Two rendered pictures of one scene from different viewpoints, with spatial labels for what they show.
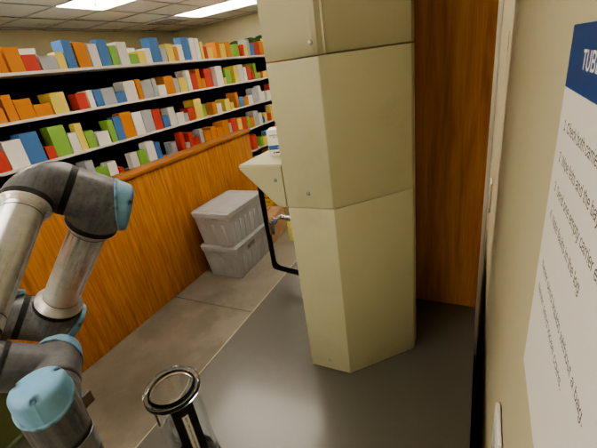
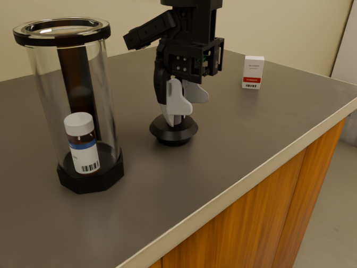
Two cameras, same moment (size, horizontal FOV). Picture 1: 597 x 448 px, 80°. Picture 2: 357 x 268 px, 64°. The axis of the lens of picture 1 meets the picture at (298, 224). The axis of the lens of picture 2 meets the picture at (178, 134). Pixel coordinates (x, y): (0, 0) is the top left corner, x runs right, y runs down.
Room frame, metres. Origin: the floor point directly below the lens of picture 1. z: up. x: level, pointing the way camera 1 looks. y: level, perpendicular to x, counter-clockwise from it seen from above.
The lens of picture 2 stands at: (0.82, 0.54, 1.24)
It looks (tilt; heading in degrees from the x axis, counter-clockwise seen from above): 32 degrees down; 200
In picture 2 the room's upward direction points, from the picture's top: straight up
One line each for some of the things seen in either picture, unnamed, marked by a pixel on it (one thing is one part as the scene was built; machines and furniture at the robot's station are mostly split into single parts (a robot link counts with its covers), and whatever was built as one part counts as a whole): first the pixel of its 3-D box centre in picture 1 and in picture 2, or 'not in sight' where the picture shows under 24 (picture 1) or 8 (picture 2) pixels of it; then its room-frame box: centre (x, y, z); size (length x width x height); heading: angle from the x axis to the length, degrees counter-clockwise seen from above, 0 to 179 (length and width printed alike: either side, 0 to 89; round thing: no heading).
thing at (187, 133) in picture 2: not in sight; (173, 122); (0.39, 0.38, 0.97); 0.09 x 0.09 x 0.07
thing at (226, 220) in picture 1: (232, 217); not in sight; (3.16, 0.61, 0.49); 0.60 x 0.42 x 0.33; 151
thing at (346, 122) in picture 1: (363, 216); not in sight; (0.84, -0.17, 1.33); 0.32 x 0.25 x 0.77; 151
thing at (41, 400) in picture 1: (51, 409); not in sight; (0.40, 0.40, 1.29); 0.09 x 0.08 x 0.11; 25
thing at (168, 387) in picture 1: (185, 423); (79, 106); (0.53, 0.29, 1.06); 0.11 x 0.11 x 0.21
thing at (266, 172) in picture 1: (293, 166); not in sight; (0.93, -0.01, 1.46); 0.32 x 0.11 x 0.10; 151
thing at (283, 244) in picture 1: (298, 228); not in sight; (1.14, 0.00, 1.19); 0.30 x 0.01 x 0.40; 52
